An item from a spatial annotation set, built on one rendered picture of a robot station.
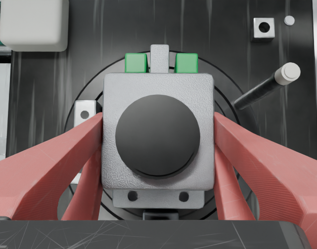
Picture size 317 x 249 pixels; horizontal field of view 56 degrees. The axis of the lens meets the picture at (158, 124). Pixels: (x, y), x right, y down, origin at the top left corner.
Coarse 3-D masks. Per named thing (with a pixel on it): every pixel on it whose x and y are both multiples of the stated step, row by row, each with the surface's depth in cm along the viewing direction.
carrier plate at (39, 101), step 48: (96, 0) 24; (144, 0) 24; (192, 0) 24; (240, 0) 24; (288, 0) 24; (96, 48) 24; (144, 48) 24; (192, 48) 24; (240, 48) 23; (288, 48) 23; (48, 96) 23; (288, 96) 23; (288, 144) 23
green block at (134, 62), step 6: (126, 54) 16; (132, 54) 16; (138, 54) 16; (144, 54) 16; (126, 60) 16; (132, 60) 16; (138, 60) 16; (144, 60) 16; (126, 66) 16; (132, 66) 16; (138, 66) 16; (144, 66) 16; (126, 72) 16; (132, 72) 16; (138, 72) 16; (144, 72) 16
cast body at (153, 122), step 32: (160, 64) 16; (128, 96) 12; (160, 96) 11; (192, 96) 12; (128, 128) 10; (160, 128) 10; (192, 128) 10; (128, 160) 10; (160, 160) 10; (192, 160) 10; (128, 192) 14; (160, 192) 14; (192, 192) 14
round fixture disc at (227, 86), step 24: (120, 72) 21; (216, 72) 21; (96, 96) 21; (216, 96) 21; (240, 96) 21; (72, 120) 21; (240, 120) 21; (72, 192) 21; (120, 216) 21; (192, 216) 20; (216, 216) 20
